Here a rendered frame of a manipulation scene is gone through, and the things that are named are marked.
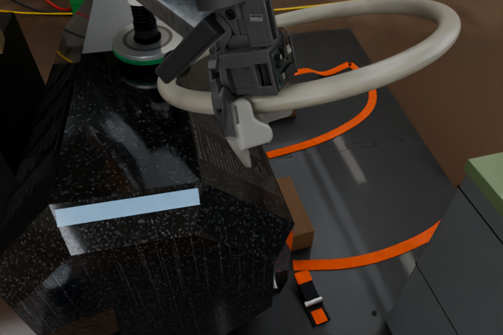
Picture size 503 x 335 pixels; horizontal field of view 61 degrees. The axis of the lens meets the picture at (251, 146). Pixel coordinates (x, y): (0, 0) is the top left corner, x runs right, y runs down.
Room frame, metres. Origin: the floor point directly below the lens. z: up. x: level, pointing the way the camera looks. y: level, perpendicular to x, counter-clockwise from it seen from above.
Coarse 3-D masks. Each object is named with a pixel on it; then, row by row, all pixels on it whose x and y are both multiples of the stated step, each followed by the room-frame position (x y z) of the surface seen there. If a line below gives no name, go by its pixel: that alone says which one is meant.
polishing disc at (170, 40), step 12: (132, 24) 1.22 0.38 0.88; (120, 36) 1.15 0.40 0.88; (132, 36) 1.15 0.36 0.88; (168, 36) 1.15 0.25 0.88; (180, 36) 1.15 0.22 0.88; (120, 48) 1.09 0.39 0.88; (132, 48) 1.09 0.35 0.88; (144, 48) 1.09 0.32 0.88; (156, 48) 1.09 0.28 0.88; (168, 48) 1.09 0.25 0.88; (144, 60) 1.04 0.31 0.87
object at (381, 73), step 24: (360, 0) 0.80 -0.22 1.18; (384, 0) 0.76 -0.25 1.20; (408, 0) 0.71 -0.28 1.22; (288, 24) 0.82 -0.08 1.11; (456, 24) 0.53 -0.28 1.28; (432, 48) 0.45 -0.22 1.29; (360, 72) 0.41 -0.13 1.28; (384, 72) 0.41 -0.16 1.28; (408, 72) 0.42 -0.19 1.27; (168, 96) 0.48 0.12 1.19; (192, 96) 0.44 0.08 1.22; (240, 96) 0.41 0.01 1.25; (264, 96) 0.40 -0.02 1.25; (288, 96) 0.39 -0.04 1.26; (312, 96) 0.39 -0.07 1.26; (336, 96) 0.39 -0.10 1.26
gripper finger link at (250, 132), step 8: (232, 104) 0.39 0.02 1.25; (240, 104) 0.39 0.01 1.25; (248, 104) 0.38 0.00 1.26; (232, 112) 0.38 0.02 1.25; (240, 112) 0.38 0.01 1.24; (248, 112) 0.38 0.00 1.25; (240, 120) 0.38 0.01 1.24; (248, 120) 0.37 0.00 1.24; (256, 120) 0.37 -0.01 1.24; (240, 128) 0.37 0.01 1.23; (248, 128) 0.37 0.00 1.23; (256, 128) 0.37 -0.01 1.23; (264, 128) 0.36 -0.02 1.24; (240, 136) 0.37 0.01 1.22; (248, 136) 0.37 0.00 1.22; (256, 136) 0.36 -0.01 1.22; (264, 136) 0.36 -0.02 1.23; (232, 144) 0.36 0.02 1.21; (240, 144) 0.36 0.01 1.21; (248, 144) 0.36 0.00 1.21; (256, 144) 0.36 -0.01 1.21; (240, 152) 0.36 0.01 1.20; (248, 152) 0.37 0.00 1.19; (240, 160) 0.36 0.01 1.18; (248, 160) 0.36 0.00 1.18
